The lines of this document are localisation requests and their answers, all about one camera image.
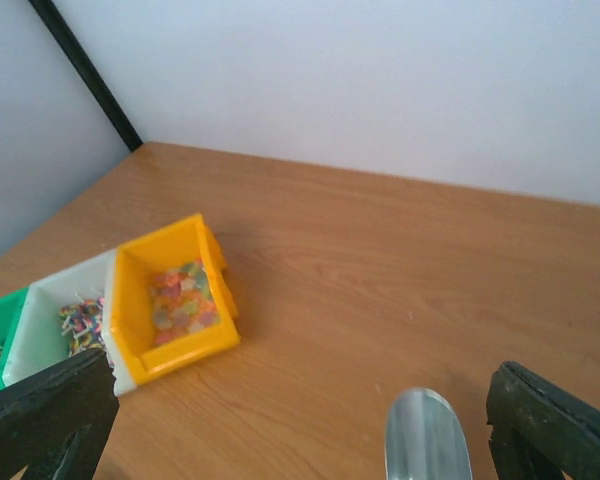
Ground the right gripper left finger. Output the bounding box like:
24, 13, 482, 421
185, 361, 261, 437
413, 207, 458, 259
0, 349, 119, 479

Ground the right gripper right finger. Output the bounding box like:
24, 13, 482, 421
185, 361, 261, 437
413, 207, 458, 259
486, 361, 600, 479

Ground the white candy bin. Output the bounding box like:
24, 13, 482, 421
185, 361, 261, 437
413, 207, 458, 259
0, 248, 152, 396

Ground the metal scoop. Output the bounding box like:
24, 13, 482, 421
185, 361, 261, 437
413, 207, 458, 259
385, 388, 473, 480

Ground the orange candy bin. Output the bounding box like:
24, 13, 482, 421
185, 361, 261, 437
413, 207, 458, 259
104, 214, 240, 394

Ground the left black frame post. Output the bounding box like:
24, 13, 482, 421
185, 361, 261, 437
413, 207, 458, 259
28, 0, 143, 152

